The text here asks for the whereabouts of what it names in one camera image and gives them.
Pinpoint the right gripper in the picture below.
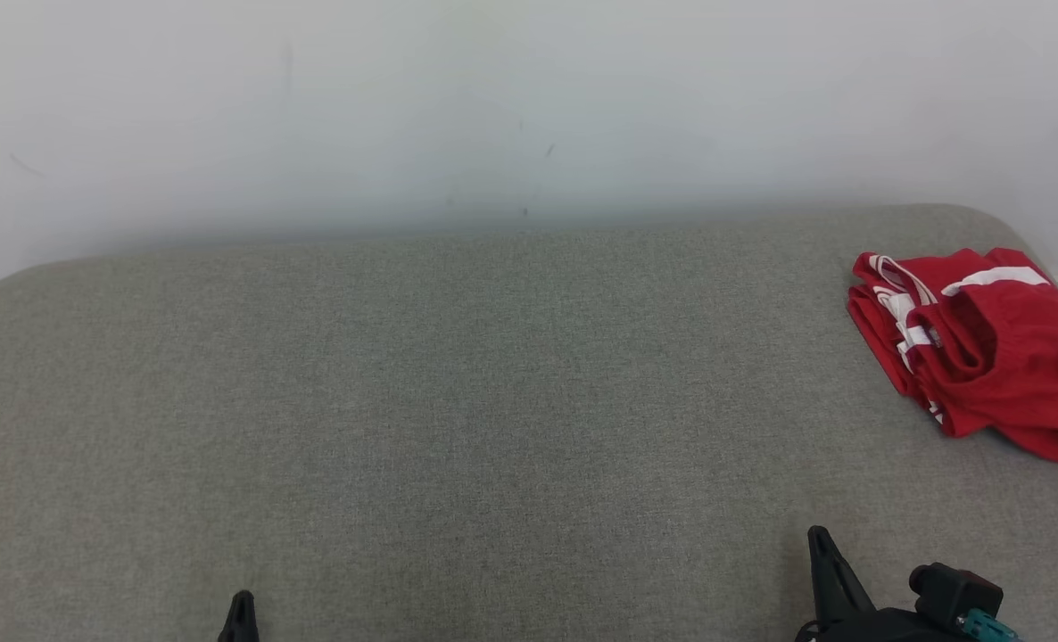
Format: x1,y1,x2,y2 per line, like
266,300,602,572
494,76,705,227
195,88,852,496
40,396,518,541
797,526,1005,642

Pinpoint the red shorts white panel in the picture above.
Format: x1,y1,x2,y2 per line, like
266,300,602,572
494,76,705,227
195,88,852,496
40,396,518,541
905,247,1058,467

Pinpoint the grey fabric sofa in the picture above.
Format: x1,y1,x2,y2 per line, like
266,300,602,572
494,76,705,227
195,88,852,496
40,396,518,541
0,203,1058,642

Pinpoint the teal cable connector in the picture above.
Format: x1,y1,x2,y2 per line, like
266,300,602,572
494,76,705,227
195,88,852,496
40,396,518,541
959,608,1021,642

